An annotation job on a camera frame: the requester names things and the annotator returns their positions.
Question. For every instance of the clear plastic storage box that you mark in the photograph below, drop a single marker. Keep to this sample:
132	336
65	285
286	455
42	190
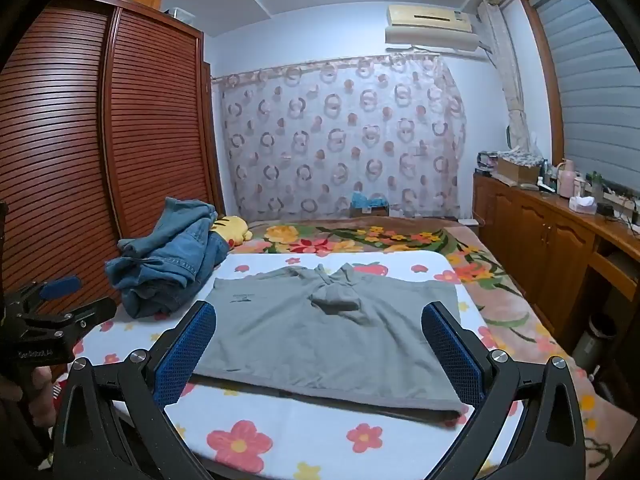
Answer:
180	12

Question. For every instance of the pile of blue jeans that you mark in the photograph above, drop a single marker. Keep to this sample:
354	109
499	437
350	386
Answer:
170	255

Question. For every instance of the green bottle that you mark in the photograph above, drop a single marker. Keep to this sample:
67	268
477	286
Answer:
596	184

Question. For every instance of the small cardboard box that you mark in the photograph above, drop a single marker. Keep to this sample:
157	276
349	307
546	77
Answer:
370	211

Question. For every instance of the grey pants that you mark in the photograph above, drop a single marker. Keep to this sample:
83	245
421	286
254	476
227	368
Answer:
300	340

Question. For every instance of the grey trash bin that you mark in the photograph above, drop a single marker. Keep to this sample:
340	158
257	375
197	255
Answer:
595	340

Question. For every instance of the wooden sideboard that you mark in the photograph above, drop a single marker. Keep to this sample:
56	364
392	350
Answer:
540	240

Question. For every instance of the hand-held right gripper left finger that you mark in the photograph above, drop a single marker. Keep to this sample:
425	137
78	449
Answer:
185	355

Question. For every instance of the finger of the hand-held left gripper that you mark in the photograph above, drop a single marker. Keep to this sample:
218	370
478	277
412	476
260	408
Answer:
90	310
60	286

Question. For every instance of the white flower-print sheet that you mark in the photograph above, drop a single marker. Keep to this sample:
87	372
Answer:
310	440

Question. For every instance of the pink thermos jug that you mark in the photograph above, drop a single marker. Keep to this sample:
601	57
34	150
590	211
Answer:
566	177

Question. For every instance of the wall air conditioner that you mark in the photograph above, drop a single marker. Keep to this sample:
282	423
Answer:
430	27

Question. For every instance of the beige tied curtain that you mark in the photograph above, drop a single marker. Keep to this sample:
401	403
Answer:
510	75

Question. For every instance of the open cardboard box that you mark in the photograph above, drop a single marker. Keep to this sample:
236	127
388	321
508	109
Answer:
517	170

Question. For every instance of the yellow plush toy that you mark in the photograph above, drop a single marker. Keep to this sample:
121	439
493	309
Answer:
232	227

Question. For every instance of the brown louvred wooden wardrobe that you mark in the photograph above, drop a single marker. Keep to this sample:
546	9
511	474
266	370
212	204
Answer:
150	135

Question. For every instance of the white tissue box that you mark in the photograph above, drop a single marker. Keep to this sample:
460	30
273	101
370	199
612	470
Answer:
582	204

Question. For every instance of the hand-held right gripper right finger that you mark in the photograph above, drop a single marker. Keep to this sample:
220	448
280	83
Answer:
450	355

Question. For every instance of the grey window blind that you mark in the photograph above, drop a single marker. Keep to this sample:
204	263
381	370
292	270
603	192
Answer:
590	85

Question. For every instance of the person's left hand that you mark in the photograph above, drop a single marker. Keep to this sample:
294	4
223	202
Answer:
41	395

